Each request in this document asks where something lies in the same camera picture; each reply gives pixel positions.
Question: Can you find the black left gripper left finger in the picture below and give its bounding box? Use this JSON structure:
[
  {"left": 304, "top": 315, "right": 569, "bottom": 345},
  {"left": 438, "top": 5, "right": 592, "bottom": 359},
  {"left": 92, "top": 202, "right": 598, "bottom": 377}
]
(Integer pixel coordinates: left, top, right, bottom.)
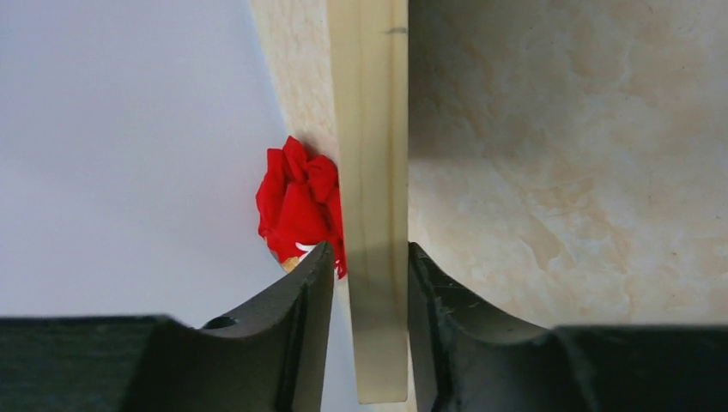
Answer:
[{"left": 1, "top": 243, "right": 334, "bottom": 411}]

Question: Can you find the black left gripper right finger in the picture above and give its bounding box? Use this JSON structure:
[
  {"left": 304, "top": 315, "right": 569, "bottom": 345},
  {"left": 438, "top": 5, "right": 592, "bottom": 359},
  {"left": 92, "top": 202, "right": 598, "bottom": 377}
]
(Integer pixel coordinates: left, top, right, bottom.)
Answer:
[{"left": 408, "top": 243, "right": 727, "bottom": 411}]

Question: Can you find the light wooden picture frame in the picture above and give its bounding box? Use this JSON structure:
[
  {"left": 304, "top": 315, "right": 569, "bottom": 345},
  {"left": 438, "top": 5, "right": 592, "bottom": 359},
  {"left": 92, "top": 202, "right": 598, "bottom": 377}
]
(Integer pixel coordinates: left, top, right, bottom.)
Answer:
[{"left": 327, "top": 0, "right": 409, "bottom": 404}]

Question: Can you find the red crumpled cloth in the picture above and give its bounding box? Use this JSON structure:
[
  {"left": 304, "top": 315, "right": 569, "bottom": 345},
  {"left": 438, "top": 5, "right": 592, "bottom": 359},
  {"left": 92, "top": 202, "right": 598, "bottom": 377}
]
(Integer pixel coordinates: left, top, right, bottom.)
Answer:
[{"left": 255, "top": 136, "right": 348, "bottom": 279}]

